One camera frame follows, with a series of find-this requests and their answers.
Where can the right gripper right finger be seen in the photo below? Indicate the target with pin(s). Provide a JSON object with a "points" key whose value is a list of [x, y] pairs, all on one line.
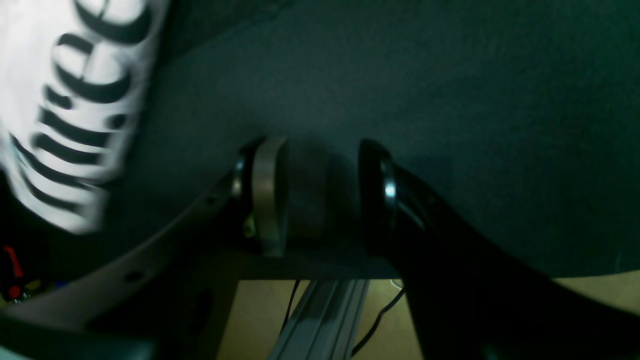
{"points": [[469, 299]]}

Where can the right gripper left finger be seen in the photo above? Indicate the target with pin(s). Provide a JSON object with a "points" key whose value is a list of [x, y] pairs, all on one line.
{"points": [[151, 303]]}

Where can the pink T-shirt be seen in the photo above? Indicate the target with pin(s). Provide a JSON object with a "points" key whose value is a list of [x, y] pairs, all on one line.
{"points": [[74, 76]]}

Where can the red clamp right side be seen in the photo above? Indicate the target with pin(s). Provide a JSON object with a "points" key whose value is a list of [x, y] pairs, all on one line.
{"points": [[12, 277]]}

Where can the black table cloth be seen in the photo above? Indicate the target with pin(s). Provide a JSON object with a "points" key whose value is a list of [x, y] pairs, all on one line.
{"points": [[522, 114]]}

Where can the aluminium table frame rail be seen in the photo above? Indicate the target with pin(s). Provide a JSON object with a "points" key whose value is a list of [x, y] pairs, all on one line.
{"points": [[324, 323]]}

